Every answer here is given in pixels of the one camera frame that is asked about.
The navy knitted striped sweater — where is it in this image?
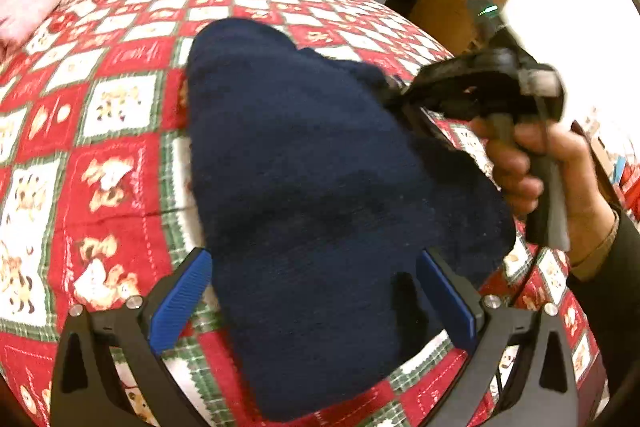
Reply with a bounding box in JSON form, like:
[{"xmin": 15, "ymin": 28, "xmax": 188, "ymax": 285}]
[{"xmin": 186, "ymin": 18, "xmax": 515, "ymax": 421}]

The dark sleeved right forearm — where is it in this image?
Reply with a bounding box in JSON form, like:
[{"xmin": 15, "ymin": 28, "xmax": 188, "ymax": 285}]
[{"xmin": 568, "ymin": 209, "xmax": 639, "ymax": 417}]

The person's right hand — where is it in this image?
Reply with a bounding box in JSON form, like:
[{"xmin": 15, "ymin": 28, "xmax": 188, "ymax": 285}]
[{"xmin": 470, "ymin": 116, "xmax": 618, "ymax": 266}]

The red Christmas patchwork bedspread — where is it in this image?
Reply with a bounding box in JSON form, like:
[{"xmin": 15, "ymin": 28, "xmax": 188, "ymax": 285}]
[{"xmin": 1, "ymin": 0, "xmax": 605, "ymax": 426}]

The pink folded quilt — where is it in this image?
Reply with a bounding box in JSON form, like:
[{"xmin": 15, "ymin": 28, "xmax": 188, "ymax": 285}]
[{"xmin": 0, "ymin": 0, "xmax": 61, "ymax": 61}]

